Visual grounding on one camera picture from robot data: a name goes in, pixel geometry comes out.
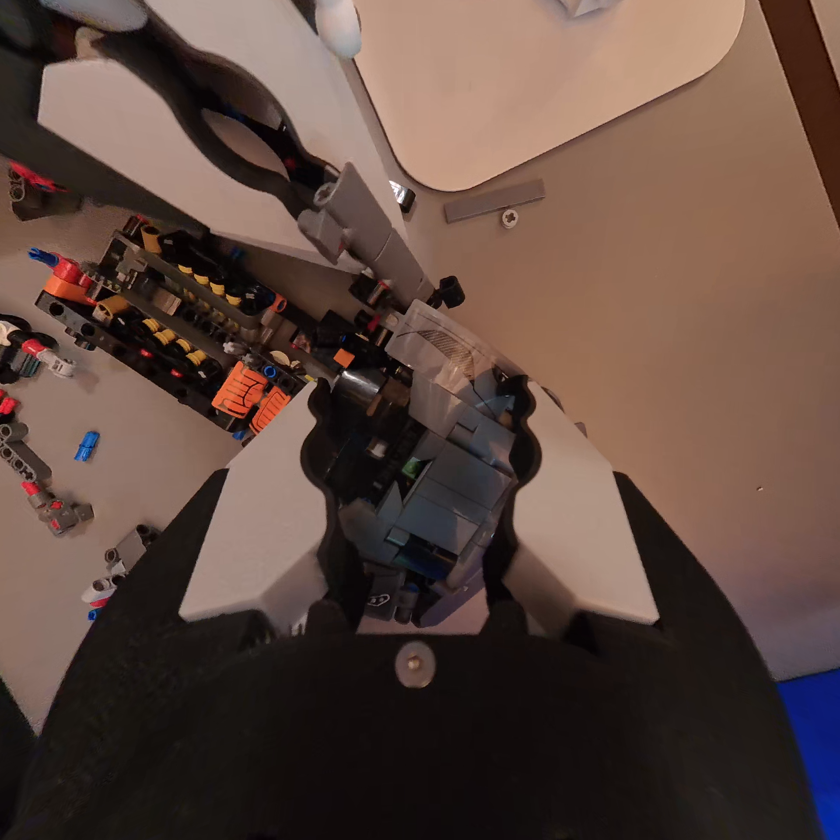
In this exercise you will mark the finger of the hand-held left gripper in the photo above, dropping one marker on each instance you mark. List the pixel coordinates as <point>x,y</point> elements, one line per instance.
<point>315,85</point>
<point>131,144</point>

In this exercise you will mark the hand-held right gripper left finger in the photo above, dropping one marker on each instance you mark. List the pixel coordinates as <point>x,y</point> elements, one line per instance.
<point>262,525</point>

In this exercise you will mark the blue lego pin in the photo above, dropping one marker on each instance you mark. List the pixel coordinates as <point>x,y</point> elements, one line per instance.
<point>86,446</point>

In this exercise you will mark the partly built lego car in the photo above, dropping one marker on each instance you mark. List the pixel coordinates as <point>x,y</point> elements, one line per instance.
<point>446,479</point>

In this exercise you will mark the lego axle subassembly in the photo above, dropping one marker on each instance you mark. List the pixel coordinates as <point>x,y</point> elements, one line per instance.
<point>33,351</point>

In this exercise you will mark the small black shiny lego piece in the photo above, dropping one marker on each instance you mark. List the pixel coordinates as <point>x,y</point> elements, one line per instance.
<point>403,197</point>

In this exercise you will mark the grey lego piece red pins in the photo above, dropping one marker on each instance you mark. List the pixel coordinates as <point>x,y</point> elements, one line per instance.
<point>59,512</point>

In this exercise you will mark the black lego brick red pins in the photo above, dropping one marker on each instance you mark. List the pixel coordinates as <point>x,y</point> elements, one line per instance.
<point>6,405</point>

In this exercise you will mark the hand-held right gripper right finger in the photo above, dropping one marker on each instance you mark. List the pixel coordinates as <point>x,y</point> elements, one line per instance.
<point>577,525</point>

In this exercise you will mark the blue plastic bin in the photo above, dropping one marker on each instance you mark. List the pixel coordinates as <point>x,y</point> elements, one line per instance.
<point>814,754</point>

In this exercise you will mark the grey lego beam with holes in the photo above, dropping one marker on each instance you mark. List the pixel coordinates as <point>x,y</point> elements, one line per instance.
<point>23,453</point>

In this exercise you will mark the grey white lego subassembly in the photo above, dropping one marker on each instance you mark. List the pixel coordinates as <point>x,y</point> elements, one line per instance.
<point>124,558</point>

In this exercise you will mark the white tipped metal rod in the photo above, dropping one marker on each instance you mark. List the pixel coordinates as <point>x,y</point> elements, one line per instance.
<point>338,26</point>

